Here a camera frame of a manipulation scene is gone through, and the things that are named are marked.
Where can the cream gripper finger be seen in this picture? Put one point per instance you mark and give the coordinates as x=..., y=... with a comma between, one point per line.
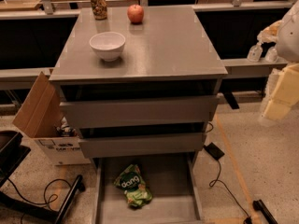
x=273, y=111

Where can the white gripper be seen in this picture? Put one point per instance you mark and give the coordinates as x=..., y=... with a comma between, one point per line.
x=290, y=37

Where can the green dang chip bag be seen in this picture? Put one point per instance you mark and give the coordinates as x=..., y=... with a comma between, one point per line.
x=134, y=188

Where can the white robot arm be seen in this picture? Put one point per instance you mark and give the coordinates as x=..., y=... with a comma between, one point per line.
x=288, y=39

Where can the grey open bottom drawer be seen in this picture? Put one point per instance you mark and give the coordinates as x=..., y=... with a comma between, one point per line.
x=170, y=180

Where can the grey drawer cabinet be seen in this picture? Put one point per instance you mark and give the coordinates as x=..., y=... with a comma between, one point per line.
x=166, y=56

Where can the grey top drawer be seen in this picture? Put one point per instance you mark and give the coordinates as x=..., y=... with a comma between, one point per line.
x=138, y=112

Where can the grey middle drawer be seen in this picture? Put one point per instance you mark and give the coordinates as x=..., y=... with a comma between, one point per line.
x=141, y=145

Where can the right clear pump bottle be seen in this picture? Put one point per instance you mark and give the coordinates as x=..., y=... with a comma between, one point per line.
x=271, y=55

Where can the clear pump bottle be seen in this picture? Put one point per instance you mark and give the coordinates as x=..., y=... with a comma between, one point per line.
x=271, y=55
x=255, y=53

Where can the left clear pump bottle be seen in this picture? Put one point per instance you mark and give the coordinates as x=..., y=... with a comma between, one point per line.
x=255, y=53

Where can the black power adapter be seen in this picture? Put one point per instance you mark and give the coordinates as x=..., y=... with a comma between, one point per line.
x=215, y=152

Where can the black floor bar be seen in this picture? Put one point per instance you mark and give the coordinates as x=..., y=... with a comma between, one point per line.
x=260, y=206

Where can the red apple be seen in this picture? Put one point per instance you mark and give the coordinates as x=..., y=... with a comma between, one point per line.
x=135, y=14

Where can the white ceramic bowl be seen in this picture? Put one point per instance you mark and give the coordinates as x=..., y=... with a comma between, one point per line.
x=108, y=46

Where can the patterned drink can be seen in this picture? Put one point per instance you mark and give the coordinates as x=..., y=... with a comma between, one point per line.
x=99, y=8

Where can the open cardboard box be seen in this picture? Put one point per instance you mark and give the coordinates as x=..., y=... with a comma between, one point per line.
x=41, y=119

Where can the grey metal rail shelf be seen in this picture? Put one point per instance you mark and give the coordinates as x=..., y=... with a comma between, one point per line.
x=230, y=29

